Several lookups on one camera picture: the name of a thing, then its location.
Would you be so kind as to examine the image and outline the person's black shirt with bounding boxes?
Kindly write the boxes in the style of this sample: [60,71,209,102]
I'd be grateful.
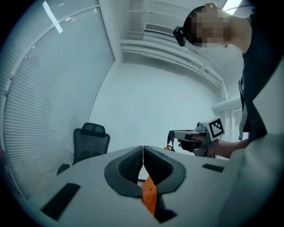
[238,0,284,142]

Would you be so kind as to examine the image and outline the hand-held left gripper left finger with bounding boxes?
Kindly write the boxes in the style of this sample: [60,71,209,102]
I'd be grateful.
[28,145,160,227]

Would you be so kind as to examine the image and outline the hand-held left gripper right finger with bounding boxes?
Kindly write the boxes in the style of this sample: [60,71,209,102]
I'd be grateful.
[143,145,241,227]

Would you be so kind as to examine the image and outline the black mesh office chair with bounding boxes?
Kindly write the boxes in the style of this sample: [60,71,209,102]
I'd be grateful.
[56,122,111,176]

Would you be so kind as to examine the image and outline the long ceiling light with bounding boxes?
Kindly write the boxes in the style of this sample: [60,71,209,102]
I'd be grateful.
[42,0,64,34]
[222,0,243,15]

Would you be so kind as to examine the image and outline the person's right hand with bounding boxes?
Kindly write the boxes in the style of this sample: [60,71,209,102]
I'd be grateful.
[177,135,206,153]

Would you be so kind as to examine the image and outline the white ceiling pipes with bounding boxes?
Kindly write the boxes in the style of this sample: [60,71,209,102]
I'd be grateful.
[120,39,229,100]

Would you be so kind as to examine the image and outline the person's right forearm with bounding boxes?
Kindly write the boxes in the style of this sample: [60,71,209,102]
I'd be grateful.
[207,138,249,159]

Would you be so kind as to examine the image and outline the white ceiling air vent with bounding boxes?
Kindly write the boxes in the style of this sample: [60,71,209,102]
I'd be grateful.
[144,23,175,36]

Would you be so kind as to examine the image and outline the black head-worn camera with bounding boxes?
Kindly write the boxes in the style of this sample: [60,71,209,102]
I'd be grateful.
[172,26,187,47]

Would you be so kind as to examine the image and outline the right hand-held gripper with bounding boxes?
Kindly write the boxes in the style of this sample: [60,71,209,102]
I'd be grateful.
[170,117,226,157]

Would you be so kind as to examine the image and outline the person's head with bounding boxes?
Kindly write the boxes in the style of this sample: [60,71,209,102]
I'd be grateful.
[183,2,253,54]

